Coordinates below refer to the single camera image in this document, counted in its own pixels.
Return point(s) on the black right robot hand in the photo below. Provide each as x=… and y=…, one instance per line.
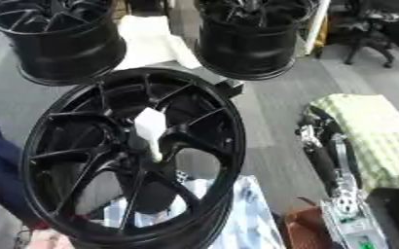
x=325, y=165

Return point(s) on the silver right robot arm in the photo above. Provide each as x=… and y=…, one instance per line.
x=353, y=223

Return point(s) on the black spoked wheel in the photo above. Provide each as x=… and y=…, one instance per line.
x=211, y=107

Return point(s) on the black wheel rim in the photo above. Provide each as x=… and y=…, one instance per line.
x=245, y=45
x=67, y=48

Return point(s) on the white pin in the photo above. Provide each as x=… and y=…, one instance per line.
x=149, y=125

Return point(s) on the brown bag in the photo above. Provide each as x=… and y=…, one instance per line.
x=305, y=230

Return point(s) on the blue and white patterned cloth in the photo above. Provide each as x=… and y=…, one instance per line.
x=251, y=220

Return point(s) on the black block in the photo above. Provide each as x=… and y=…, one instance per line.
x=230, y=88

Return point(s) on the black office chair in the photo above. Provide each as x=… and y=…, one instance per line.
x=367, y=29

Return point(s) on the white upright board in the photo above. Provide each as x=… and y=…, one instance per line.
x=317, y=19

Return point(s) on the white sheet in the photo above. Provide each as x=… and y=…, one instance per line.
x=149, y=42

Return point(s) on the person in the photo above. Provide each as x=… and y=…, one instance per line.
x=1, y=168

